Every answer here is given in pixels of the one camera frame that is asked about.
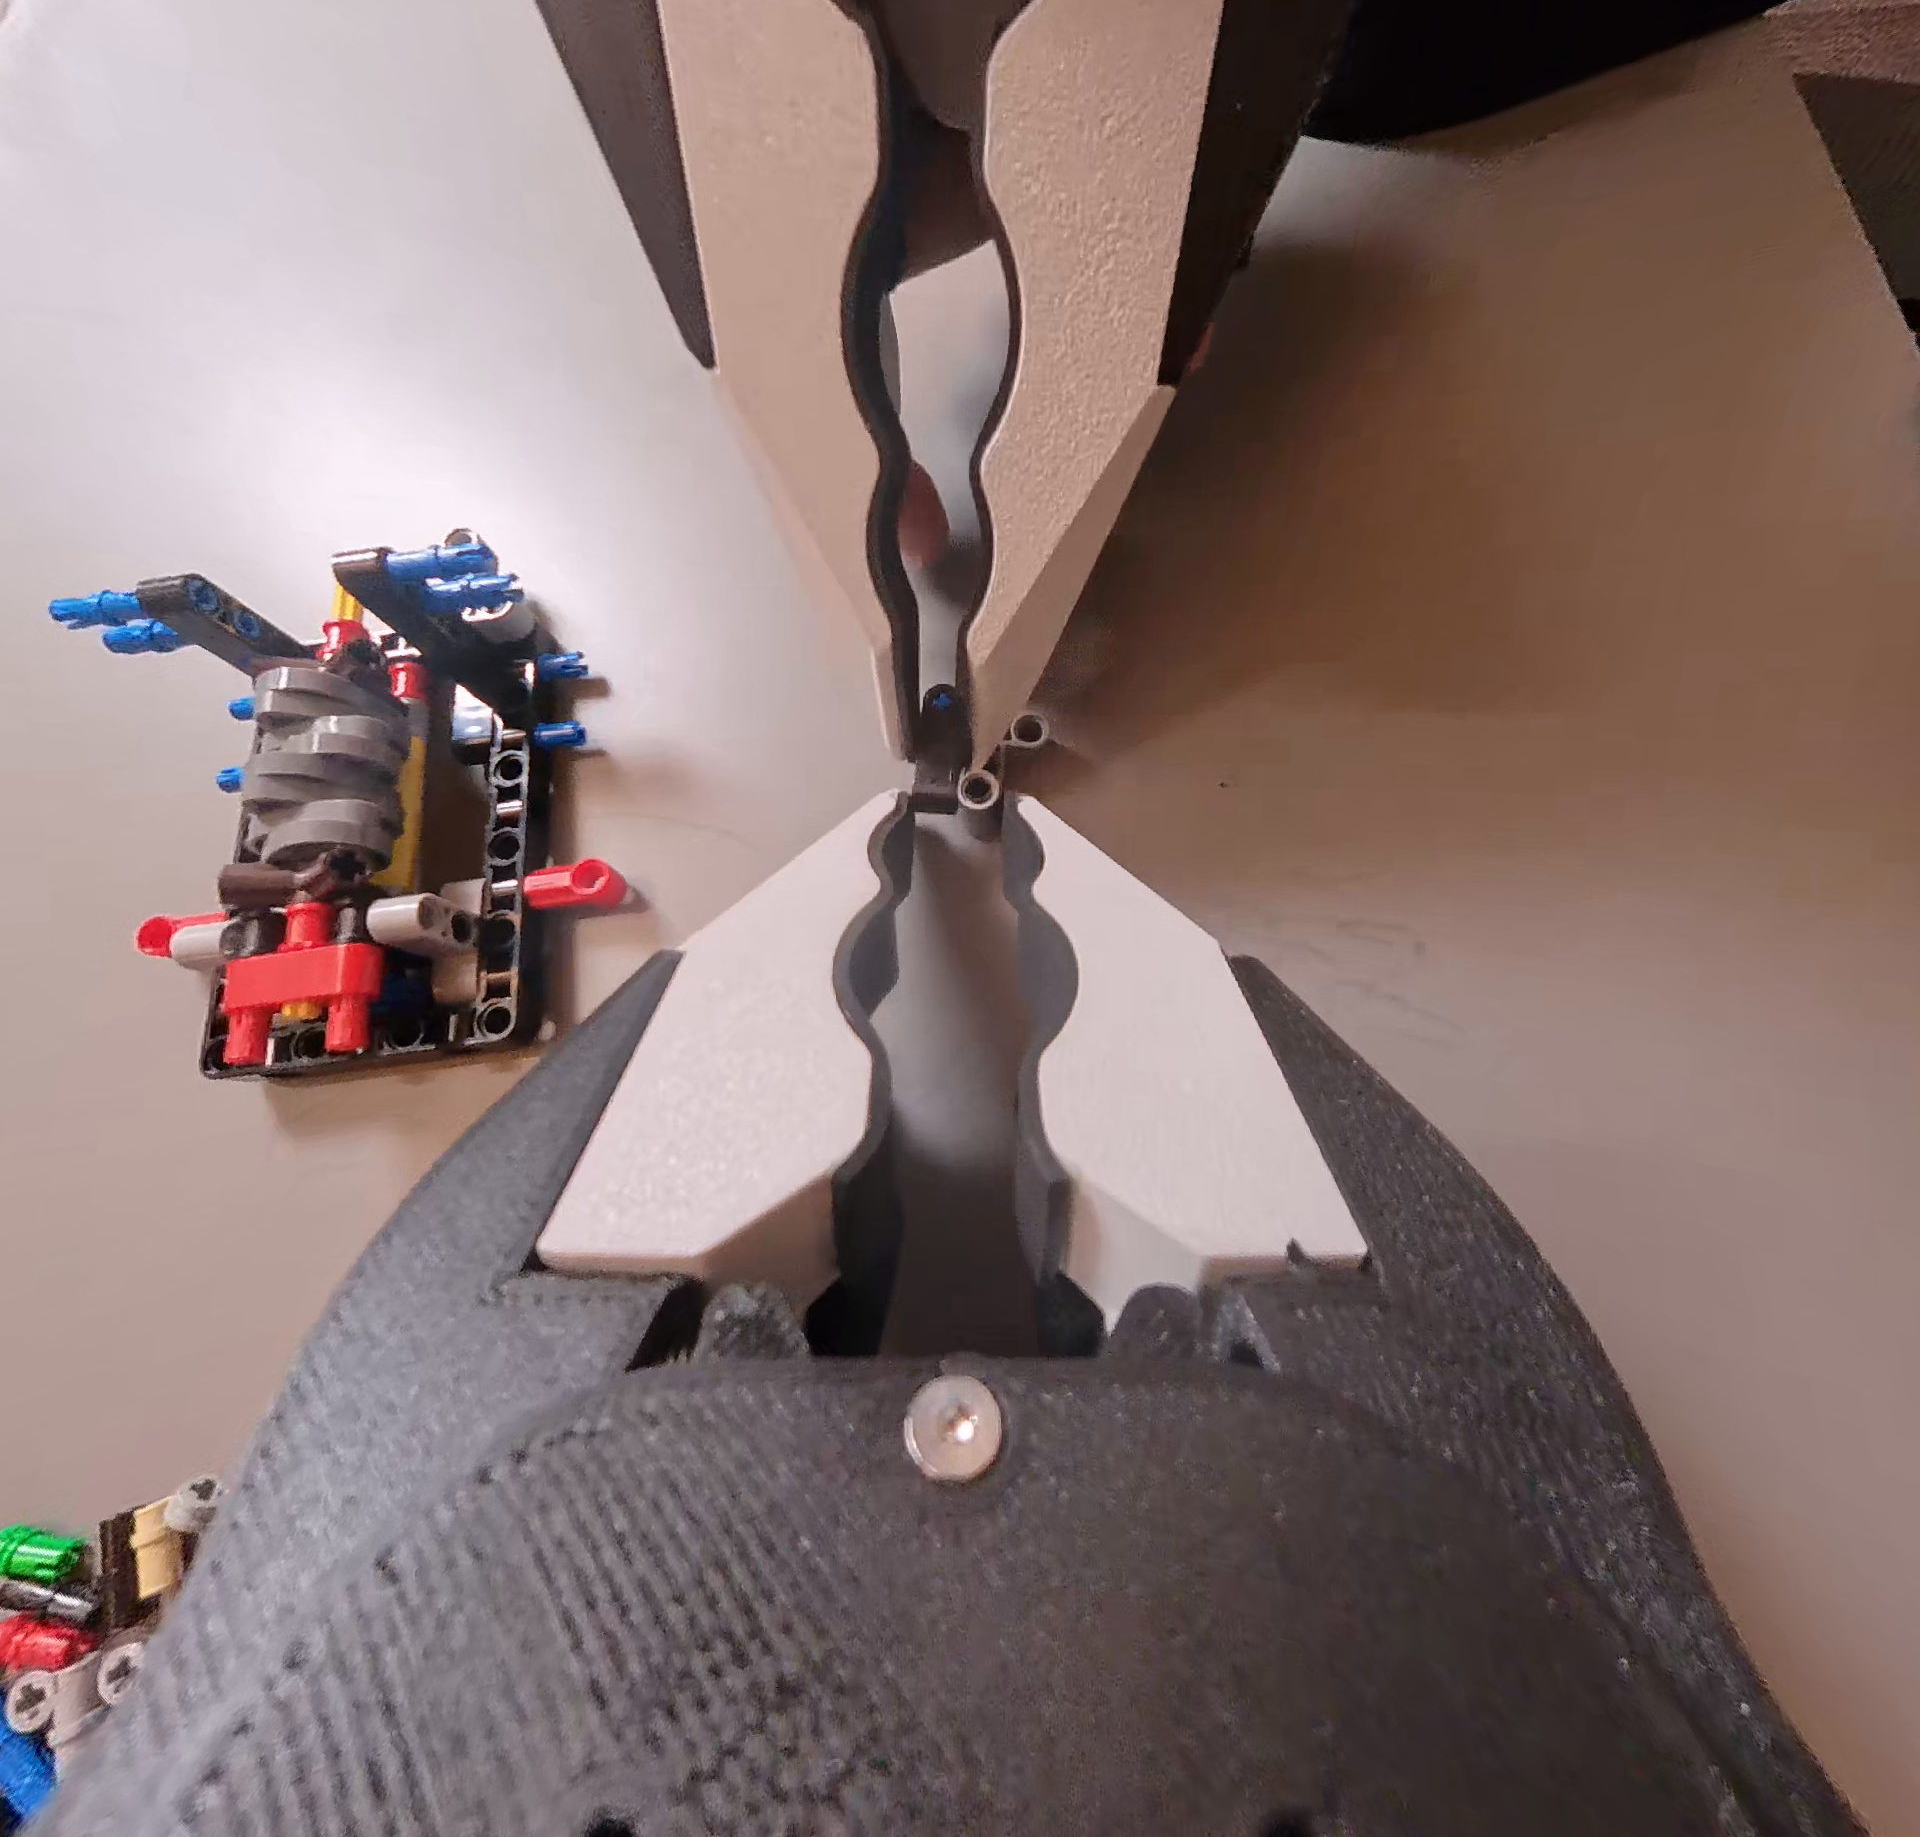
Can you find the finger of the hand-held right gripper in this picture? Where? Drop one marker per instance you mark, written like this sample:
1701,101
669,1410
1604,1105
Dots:
1096,216
765,216

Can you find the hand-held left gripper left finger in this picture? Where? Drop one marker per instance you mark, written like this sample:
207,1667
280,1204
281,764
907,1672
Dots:
706,1101

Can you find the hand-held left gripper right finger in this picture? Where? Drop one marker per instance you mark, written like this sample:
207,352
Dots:
1200,1101

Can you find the person's right forearm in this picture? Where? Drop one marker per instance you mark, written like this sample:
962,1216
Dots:
1500,6

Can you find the lego engine assembly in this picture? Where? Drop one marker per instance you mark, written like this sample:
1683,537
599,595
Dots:
328,758

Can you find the pile of loose lego pieces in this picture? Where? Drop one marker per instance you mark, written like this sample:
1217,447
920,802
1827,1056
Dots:
59,1644

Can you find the person's right hand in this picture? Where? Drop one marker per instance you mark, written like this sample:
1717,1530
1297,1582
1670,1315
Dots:
925,514

